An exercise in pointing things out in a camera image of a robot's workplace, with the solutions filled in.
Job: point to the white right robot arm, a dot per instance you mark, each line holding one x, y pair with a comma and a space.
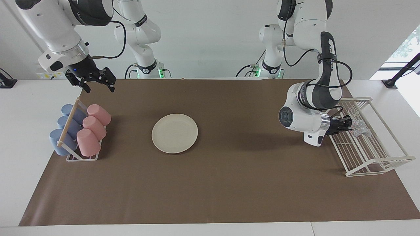
49, 26

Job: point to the white wall outlet box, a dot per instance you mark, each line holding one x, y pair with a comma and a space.
41, 76

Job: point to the pink plastic cup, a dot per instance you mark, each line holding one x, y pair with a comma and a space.
88, 143
100, 114
95, 127

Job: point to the brown table mat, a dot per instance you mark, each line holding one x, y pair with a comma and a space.
246, 183

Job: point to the black clamp stand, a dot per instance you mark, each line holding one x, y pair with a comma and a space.
390, 82

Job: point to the black table clamp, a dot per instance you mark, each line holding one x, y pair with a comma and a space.
6, 82

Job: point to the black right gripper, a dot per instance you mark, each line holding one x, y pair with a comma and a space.
87, 70

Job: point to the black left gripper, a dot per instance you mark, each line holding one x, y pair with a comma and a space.
335, 126

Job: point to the cream round plate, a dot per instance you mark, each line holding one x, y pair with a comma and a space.
174, 133

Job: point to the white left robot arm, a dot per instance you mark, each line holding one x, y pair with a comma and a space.
305, 119

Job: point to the blue plastic cup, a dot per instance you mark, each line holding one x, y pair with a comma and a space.
67, 109
63, 122
55, 139

